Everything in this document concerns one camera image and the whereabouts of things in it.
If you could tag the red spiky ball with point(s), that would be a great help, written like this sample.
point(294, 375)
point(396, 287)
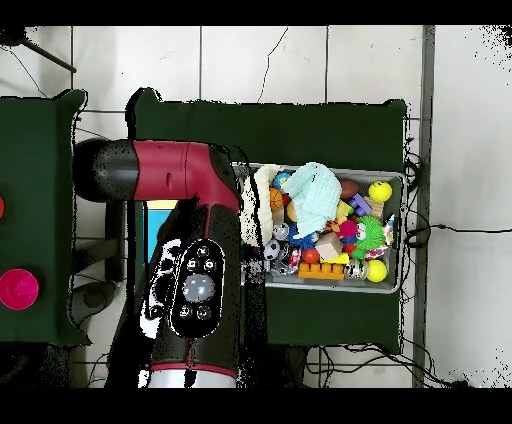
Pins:
point(347, 230)

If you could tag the small soccer ball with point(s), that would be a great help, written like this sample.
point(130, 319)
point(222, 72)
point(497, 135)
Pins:
point(272, 249)

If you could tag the mint waffle cloth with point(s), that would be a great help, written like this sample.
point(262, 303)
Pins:
point(312, 192)

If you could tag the cream waffle cloth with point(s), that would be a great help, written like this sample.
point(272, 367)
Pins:
point(264, 204)

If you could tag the wooden box with three holes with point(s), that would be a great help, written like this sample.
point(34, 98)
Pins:
point(156, 232)

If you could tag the shallow clear mesh bin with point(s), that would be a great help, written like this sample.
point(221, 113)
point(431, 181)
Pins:
point(392, 284)

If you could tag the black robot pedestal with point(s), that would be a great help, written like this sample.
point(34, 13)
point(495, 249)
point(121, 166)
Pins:
point(284, 368)

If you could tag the yellow ball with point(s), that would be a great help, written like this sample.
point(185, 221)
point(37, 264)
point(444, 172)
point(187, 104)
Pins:
point(380, 191)
point(376, 270)

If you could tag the green spiky ball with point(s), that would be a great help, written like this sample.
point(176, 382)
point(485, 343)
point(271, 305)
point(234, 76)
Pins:
point(372, 236)

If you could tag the crushed silver drink can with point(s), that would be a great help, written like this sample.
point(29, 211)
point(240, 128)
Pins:
point(355, 270)

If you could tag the purple toy block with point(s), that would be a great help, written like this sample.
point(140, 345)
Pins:
point(360, 205)

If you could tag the black stand pole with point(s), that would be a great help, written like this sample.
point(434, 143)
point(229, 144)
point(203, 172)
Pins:
point(10, 37)

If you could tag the grey round base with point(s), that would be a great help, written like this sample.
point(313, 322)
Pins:
point(94, 302)

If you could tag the green cloth side table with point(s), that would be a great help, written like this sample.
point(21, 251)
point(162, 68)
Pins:
point(36, 160)

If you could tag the pink round disc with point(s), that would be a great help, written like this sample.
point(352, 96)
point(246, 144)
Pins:
point(18, 290)

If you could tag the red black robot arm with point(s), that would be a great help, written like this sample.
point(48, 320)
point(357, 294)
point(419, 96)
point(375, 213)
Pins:
point(184, 240)

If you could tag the orange toy brick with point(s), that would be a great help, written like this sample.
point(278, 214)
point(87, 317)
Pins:
point(322, 270)

